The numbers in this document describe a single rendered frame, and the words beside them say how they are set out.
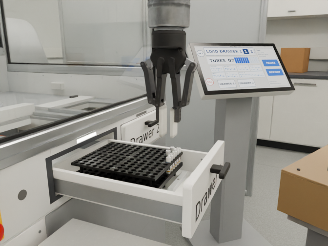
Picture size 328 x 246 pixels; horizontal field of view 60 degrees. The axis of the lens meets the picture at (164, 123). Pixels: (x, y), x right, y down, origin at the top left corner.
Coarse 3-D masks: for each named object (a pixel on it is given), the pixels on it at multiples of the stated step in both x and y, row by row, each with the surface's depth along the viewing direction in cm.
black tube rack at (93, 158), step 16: (112, 144) 81; (128, 144) 81; (80, 160) 70; (96, 160) 70; (112, 160) 70; (128, 160) 70; (144, 160) 70; (160, 160) 70; (112, 176) 65; (128, 176) 67; (144, 176) 61; (160, 176) 67
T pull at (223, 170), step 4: (216, 164) 64; (224, 164) 64; (228, 164) 64; (212, 168) 62; (216, 168) 62; (220, 168) 62; (224, 168) 62; (228, 168) 64; (212, 172) 62; (216, 172) 62; (220, 172) 60; (224, 172) 60; (220, 176) 59; (224, 176) 59
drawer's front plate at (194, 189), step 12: (216, 144) 72; (216, 156) 68; (204, 168) 58; (192, 180) 52; (204, 180) 58; (216, 180) 71; (192, 192) 51; (204, 192) 59; (192, 204) 52; (192, 216) 52; (192, 228) 53
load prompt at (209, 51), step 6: (204, 48) 144; (210, 48) 145; (216, 48) 146; (222, 48) 148; (228, 48) 149; (234, 48) 150; (240, 48) 151; (246, 48) 152; (252, 48) 153; (210, 54) 144; (216, 54) 145; (222, 54) 146; (228, 54) 147; (234, 54) 148; (240, 54) 149; (246, 54) 150; (252, 54) 151
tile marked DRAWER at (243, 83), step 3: (240, 81) 140; (243, 81) 141; (246, 81) 141; (249, 81) 142; (252, 81) 142; (240, 84) 139; (243, 84) 140; (246, 84) 140; (249, 84) 141; (252, 84) 141; (255, 84) 142
